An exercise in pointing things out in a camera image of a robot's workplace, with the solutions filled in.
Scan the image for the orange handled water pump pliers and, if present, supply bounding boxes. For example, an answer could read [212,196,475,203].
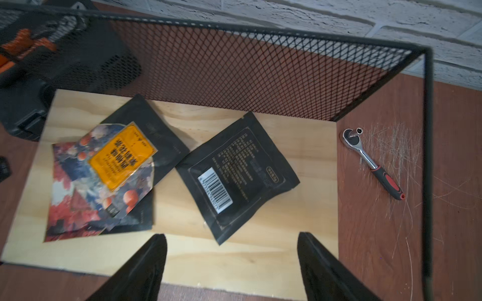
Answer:
[1,16,87,61]

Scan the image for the black wire wooden shelf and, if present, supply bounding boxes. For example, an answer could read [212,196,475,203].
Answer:
[2,11,433,300]

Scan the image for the red black ratchet wrench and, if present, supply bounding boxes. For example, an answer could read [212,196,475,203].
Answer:
[341,128,406,201]

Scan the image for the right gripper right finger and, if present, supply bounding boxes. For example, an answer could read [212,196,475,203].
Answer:
[297,232,379,300]

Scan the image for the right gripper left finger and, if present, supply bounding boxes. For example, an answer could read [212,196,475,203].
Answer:
[87,234,168,300]

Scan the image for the black back tea bag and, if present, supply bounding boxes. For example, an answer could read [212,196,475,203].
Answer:
[176,112,300,245]

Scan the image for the orange label tea bag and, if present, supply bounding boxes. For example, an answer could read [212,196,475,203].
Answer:
[52,95,189,228]

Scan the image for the red tea bag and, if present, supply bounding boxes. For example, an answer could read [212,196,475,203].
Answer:
[45,142,154,242]

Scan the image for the black plastic tool case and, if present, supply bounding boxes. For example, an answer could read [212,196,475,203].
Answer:
[1,1,142,141]

